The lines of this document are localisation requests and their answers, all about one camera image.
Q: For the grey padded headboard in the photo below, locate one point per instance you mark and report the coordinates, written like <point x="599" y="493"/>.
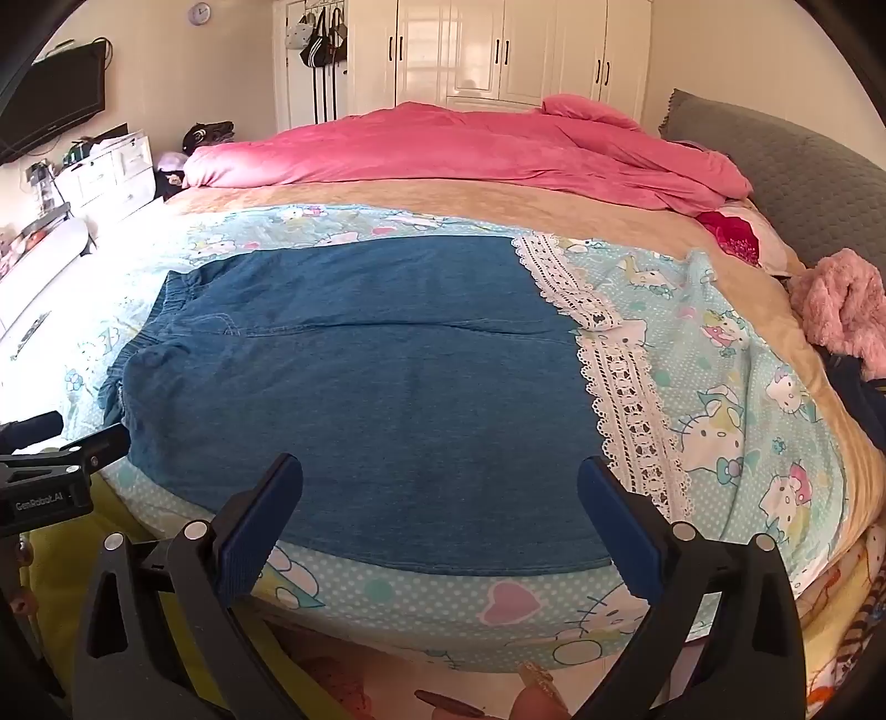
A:
<point x="796" y="180"/>

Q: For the blue denim pants lace trim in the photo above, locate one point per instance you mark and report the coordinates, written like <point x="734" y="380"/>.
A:
<point x="360" y="388"/>

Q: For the yellow printed bed sheet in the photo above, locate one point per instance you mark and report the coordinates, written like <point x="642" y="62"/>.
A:
<point x="844" y="623"/>

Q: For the white hanging bag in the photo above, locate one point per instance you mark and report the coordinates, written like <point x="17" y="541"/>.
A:
<point x="297" y="31"/>

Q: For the pink duvet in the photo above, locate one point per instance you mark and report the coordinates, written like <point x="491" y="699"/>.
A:
<point x="450" y="145"/>

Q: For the black television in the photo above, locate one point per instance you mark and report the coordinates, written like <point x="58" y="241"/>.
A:
<point x="48" y="104"/>

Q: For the cartoon cat printed blanket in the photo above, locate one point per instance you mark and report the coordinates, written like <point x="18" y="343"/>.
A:
<point x="727" y="360"/>

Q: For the lilac cloth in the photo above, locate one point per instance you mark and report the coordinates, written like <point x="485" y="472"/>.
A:
<point x="173" y="163"/>

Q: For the white drawer cabinet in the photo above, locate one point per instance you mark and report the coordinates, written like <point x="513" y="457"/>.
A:
<point x="104" y="173"/>

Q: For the white wardrobe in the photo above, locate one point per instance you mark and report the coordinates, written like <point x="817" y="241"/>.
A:
<point x="477" y="48"/>

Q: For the red floral pillow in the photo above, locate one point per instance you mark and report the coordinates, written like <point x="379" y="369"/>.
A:
<point x="734" y="235"/>

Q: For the white glossy table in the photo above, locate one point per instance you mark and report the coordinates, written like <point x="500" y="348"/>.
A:
<point x="41" y="277"/>

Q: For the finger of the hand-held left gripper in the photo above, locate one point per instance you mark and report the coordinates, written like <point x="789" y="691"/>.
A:
<point x="97" y="448"/>
<point x="31" y="429"/>

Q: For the person's right hand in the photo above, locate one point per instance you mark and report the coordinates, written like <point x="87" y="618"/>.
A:
<point x="536" y="699"/>

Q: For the dark navy cloth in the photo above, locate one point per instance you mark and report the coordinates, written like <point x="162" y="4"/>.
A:
<point x="865" y="401"/>

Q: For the pink fluffy cloth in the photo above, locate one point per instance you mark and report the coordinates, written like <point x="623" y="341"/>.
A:
<point x="837" y="298"/>

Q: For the round wall clock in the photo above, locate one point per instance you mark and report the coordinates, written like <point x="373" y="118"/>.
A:
<point x="201" y="13"/>

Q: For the black hanging bag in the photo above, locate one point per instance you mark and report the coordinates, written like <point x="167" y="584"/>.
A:
<point x="317" y="48"/>

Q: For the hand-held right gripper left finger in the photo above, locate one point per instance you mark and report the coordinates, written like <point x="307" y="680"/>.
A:
<point x="259" y="526"/>

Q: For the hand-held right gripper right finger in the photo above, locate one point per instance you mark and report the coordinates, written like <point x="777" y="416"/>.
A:
<point x="619" y="526"/>

